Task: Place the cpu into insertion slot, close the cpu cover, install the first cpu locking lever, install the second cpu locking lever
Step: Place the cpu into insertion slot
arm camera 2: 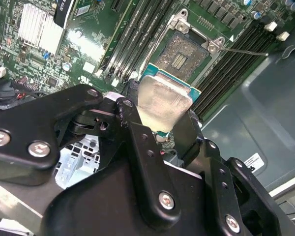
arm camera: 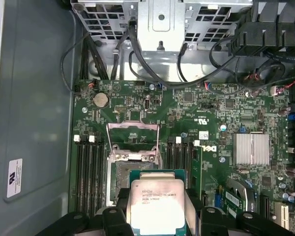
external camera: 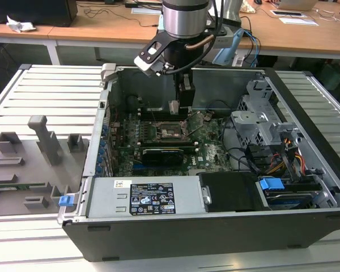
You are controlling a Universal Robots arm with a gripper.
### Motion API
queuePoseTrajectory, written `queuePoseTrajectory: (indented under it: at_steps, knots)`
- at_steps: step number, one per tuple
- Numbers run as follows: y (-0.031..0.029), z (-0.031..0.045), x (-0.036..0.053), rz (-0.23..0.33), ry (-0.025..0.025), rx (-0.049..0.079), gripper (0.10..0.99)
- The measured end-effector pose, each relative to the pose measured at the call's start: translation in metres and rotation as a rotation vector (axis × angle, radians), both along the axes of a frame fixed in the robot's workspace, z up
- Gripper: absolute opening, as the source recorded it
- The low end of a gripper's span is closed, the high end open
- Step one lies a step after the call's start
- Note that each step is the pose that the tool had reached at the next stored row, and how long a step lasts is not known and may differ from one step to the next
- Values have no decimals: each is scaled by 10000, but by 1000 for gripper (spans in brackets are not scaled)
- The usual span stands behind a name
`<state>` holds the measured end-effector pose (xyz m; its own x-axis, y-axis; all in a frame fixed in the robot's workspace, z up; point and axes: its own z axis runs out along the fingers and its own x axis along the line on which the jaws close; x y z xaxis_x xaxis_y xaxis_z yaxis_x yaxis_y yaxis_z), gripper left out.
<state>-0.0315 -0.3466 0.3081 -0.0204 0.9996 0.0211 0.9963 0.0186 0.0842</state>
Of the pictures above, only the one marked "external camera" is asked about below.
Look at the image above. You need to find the black RAM slot bank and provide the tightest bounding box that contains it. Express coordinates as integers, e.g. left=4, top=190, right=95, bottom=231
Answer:
left=138, top=107, right=189, bottom=122
left=141, top=139, right=197, bottom=148

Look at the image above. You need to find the CPU socket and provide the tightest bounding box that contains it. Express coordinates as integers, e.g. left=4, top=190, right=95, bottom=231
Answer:
left=154, top=121, right=192, bottom=142

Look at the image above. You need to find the pale blue teach pendant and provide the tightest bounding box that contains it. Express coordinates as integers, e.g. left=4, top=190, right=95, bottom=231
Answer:
left=212, top=28, right=244, bottom=66

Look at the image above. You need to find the green motherboard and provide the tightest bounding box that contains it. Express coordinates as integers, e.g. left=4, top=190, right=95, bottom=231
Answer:
left=107, top=109, right=236, bottom=178

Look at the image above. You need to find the black graphics card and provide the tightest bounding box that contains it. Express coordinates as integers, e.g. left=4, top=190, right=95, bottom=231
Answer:
left=141, top=147, right=185, bottom=167

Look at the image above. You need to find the silver metal disk cage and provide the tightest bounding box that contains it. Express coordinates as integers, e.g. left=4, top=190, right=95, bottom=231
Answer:
left=231, top=79, right=301, bottom=148

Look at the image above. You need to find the wooden desk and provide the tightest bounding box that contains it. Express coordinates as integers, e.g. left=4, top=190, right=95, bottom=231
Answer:
left=0, top=0, right=340, bottom=66

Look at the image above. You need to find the blue disk carrier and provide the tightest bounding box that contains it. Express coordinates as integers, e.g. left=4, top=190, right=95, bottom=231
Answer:
left=259, top=177, right=284, bottom=201

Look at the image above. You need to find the white paper sheet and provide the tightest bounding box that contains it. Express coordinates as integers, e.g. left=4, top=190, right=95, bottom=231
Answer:
left=279, top=16, right=320, bottom=27

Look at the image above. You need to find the silver laptop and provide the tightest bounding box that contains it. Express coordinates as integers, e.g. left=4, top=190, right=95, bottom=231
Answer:
left=271, top=0, right=320, bottom=11

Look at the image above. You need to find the grey power supply unit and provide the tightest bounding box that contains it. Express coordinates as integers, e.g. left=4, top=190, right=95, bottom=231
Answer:
left=86, top=175, right=207, bottom=219

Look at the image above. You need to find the open black PC case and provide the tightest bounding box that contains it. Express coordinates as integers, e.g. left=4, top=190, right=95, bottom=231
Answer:
left=58, top=62, right=340, bottom=263

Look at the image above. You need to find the black computer box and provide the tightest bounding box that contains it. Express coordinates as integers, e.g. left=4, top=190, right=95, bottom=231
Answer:
left=0, top=0, right=79, bottom=28

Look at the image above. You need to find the blue case latch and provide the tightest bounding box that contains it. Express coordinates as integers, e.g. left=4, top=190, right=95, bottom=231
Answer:
left=58, top=194, right=75, bottom=208

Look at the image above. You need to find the crumpled white paper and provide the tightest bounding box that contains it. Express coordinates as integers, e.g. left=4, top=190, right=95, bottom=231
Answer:
left=6, top=15, right=37, bottom=33

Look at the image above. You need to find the grey parts rack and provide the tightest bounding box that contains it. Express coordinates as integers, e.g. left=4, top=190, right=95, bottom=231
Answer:
left=0, top=114, right=91, bottom=218

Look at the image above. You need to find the green RAM stick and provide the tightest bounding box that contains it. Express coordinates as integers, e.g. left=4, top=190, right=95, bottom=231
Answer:
left=0, top=182, right=46, bottom=191

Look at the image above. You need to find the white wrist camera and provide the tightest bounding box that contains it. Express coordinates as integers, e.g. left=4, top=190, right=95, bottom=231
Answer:
left=134, top=41, right=167, bottom=77

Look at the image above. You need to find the grey case release handle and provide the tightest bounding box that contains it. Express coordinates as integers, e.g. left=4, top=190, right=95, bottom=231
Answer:
left=100, top=62, right=117, bottom=83

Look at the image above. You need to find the black internal cable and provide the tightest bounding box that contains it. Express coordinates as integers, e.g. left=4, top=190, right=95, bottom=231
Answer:
left=220, top=116, right=262, bottom=174

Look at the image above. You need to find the blue cable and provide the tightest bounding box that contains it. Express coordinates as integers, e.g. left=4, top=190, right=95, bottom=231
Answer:
left=243, top=29, right=262, bottom=67

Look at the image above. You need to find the black desk cable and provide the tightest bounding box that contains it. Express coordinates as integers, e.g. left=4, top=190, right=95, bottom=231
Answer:
left=83, top=7, right=157, bottom=28

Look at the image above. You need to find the yellow red wire bundle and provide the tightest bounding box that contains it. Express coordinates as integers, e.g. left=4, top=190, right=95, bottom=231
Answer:
left=267, top=137, right=305, bottom=175

